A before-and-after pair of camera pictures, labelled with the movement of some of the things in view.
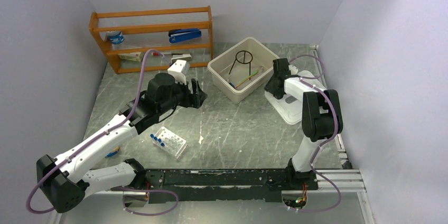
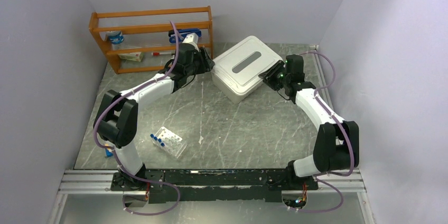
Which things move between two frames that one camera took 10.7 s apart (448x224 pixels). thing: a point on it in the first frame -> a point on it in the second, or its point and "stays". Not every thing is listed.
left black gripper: x=194 y=100 -> x=206 y=64
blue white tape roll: x=115 y=37 stays
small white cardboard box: x=136 y=56 stays
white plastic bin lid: x=289 y=107 -> x=239 y=66
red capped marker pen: x=156 y=54 stays
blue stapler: x=179 y=35 stays
